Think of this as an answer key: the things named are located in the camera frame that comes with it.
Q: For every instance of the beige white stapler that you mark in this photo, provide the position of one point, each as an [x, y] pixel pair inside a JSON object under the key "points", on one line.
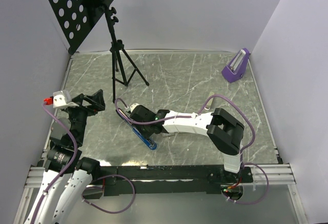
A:
{"points": [[209, 103]]}

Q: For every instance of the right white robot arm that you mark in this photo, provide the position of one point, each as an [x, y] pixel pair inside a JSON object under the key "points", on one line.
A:
{"points": [[224, 130]]}

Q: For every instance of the black perforated music stand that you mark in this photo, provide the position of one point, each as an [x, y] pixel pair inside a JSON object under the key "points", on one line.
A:
{"points": [[77, 18]]}

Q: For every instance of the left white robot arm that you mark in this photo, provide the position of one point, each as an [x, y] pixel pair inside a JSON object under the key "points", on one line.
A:
{"points": [[66, 174]]}

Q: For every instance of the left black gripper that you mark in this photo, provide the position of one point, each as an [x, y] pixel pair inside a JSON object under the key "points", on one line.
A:
{"points": [[96, 98]]}

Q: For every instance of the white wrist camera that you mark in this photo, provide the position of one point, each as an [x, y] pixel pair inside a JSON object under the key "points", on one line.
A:
{"points": [[130, 108], [60, 100]]}

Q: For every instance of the blue black stapler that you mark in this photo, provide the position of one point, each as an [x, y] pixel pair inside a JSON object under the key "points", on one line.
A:
{"points": [[147, 141]]}

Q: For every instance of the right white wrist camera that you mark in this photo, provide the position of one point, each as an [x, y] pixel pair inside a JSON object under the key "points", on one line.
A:
{"points": [[130, 108]]}

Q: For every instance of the purple metronome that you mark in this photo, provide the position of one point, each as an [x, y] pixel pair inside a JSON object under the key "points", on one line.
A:
{"points": [[236, 68]]}

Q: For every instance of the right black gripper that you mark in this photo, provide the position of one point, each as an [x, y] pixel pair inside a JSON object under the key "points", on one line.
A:
{"points": [[147, 134]]}

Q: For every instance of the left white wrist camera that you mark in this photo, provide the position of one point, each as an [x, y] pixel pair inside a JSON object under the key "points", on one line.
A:
{"points": [[60, 100]]}

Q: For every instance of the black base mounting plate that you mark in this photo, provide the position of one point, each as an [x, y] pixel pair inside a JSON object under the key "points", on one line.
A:
{"points": [[170, 179]]}

